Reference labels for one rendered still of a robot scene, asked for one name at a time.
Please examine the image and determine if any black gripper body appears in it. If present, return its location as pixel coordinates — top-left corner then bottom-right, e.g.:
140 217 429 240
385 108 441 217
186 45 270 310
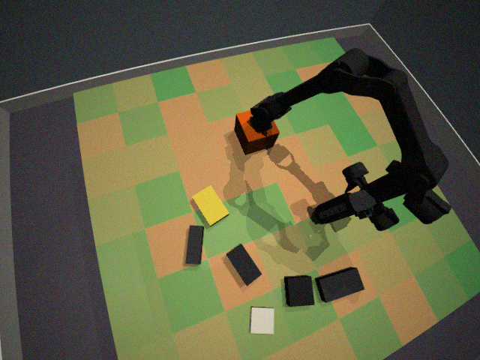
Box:
342 162 399 231

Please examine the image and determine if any yellow rectangular block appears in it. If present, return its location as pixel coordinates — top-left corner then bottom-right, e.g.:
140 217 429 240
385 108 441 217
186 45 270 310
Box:
192 185 230 227

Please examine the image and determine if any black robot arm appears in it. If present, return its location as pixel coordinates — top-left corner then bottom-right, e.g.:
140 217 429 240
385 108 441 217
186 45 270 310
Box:
250 48 452 224

